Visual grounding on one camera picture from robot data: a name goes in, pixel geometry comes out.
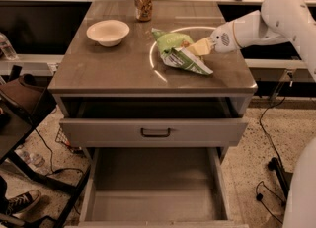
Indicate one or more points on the white ceramic bowl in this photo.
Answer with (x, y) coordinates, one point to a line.
(108, 33)

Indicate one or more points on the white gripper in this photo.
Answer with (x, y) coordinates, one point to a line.
(221, 38)

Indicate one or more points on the black drawer handle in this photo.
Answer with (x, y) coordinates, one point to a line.
(159, 133)

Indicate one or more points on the black stand base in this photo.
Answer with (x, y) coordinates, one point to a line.
(283, 176)

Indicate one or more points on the top grey drawer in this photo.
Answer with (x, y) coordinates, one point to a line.
(154, 122)

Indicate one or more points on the black side table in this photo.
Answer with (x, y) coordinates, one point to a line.
(13, 132)

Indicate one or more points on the black and white sneaker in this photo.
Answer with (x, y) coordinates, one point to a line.
(23, 202)

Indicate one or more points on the grey drawer cabinet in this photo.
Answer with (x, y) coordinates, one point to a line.
(134, 69)

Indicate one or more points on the clear plastic water bottle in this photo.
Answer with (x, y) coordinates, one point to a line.
(7, 48)

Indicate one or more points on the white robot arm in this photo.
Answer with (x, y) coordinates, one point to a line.
(276, 22)

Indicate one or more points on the brown soda can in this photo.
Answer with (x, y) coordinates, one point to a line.
(143, 10)

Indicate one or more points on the green jalapeno chip bag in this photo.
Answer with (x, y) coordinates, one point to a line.
(172, 49)

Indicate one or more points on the plastic bottle on floor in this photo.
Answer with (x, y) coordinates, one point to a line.
(34, 160)

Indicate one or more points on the open middle grey drawer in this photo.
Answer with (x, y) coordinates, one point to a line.
(155, 188)

